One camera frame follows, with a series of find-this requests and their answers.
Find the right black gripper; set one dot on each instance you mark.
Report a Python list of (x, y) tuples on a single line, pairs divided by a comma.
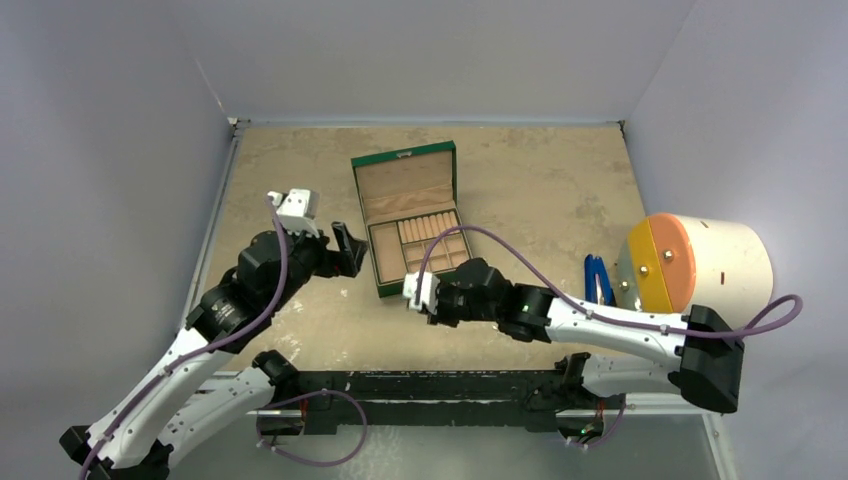
[(439, 302)]

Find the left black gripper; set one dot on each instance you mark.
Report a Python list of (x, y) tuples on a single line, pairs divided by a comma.
[(346, 261)]

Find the green jewelry tray insert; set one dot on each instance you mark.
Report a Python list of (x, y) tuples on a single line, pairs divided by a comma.
[(399, 246)]

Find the green jewelry box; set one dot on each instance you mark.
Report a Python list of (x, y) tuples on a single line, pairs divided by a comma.
[(405, 183)]

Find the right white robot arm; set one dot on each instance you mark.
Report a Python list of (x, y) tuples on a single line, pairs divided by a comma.
[(696, 355)]

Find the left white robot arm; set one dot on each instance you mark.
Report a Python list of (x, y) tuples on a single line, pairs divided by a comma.
[(151, 430)]

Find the blue tool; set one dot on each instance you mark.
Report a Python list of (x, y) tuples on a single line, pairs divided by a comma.
[(597, 286)]

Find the white cylinder orange yellow lid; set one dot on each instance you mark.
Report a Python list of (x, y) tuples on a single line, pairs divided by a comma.
[(669, 263)]

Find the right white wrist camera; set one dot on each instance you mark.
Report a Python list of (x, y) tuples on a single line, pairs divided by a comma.
[(420, 292)]

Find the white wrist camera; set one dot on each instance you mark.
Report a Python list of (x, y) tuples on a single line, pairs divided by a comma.
[(297, 210), (420, 292)]

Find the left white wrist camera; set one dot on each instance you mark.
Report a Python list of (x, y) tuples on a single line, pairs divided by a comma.
[(297, 210)]

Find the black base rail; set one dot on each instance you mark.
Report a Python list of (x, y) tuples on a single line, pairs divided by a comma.
[(538, 401)]

